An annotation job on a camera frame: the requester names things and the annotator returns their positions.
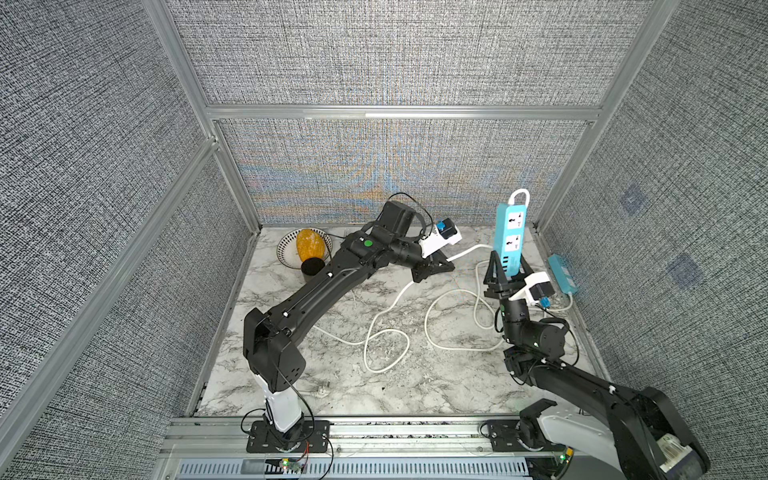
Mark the black cup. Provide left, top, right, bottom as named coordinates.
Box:
left=300, top=257, right=326, bottom=283

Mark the white slotted cable duct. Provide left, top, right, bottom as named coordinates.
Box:
left=176, top=457, right=531, bottom=479

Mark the white patterned bowl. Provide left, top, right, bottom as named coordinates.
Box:
left=276, top=228, right=334, bottom=270

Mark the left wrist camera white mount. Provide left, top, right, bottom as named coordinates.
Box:
left=419, top=218, right=462, bottom=258

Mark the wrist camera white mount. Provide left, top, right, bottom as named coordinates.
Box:
left=510, top=271, right=555, bottom=306
left=419, top=218, right=462, bottom=258

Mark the teal power strip with sockets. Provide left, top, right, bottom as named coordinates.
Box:
left=494, top=204, right=527, bottom=277

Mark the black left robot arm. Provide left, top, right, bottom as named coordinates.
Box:
left=242, top=200, right=461, bottom=448

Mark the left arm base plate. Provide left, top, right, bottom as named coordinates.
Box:
left=245, top=420, right=331, bottom=455

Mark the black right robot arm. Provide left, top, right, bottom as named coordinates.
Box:
left=483, top=252, right=711, bottom=479

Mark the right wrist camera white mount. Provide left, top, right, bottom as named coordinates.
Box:
left=510, top=271, right=555, bottom=306

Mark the teal power strip at wall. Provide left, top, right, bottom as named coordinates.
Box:
left=547, top=254, right=578, bottom=295

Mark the orange bread in bowl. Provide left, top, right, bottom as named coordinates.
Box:
left=296, top=229, right=326, bottom=262

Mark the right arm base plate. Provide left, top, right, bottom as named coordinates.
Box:
left=478, top=418, right=565, bottom=454

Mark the aluminium front rail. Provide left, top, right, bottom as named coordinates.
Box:
left=158, top=415, right=577, bottom=460

